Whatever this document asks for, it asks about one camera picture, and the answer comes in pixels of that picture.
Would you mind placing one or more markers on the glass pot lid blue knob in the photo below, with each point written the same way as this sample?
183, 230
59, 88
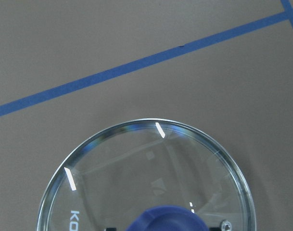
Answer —
148, 175

